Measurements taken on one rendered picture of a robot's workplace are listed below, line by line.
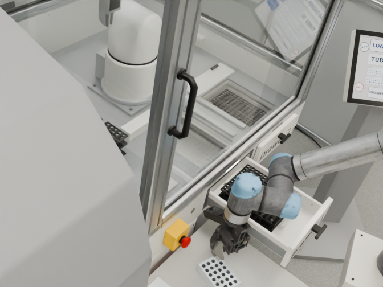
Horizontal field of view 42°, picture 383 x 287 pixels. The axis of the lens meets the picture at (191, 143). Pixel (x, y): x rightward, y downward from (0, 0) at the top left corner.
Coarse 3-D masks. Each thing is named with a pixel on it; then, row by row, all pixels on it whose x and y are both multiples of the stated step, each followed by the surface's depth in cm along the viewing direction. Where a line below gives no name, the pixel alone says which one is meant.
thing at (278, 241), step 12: (240, 168) 189; (264, 168) 183; (228, 180) 184; (216, 192) 178; (300, 192) 177; (216, 204) 170; (312, 204) 176; (300, 216) 176; (312, 216) 177; (252, 228) 164; (264, 228) 162; (276, 228) 171; (288, 228) 172; (300, 228) 172; (264, 240) 163; (276, 240) 160; (288, 240) 168; (276, 252) 162
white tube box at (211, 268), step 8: (216, 256) 163; (200, 264) 160; (208, 264) 162; (216, 264) 162; (224, 264) 162; (200, 272) 160; (208, 272) 158; (216, 272) 160; (224, 272) 159; (232, 272) 160; (208, 280) 157; (216, 280) 157; (224, 280) 157; (232, 280) 158
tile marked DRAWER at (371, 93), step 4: (368, 88) 211; (372, 88) 212; (376, 88) 212; (380, 88) 212; (368, 92) 211; (372, 92) 212; (376, 92) 212; (380, 92) 212; (368, 96) 212; (372, 96) 212; (376, 96) 212; (380, 96) 212
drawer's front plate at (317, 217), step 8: (328, 200) 171; (320, 208) 168; (328, 208) 176; (320, 216) 168; (312, 224) 162; (304, 232) 159; (296, 240) 156; (304, 240) 167; (288, 248) 155; (296, 248) 160; (288, 256) 157; (280, 264) 162
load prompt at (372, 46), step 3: (372, 39) 210; (375, 39) 210; (378, 39) 211; (372, 42) 210; (375, 42) 210; (378, 42) 211; (381, 42) 211; (372, 45) 210; (375, 45) 211; (378, 45) 211; (381, 45) 211; (372, 48) 210; (375, 48) 211; (378, 48) 211; (381, 48) 211; (375, 51) 211; (378, 51) 211; (381, 51) 211
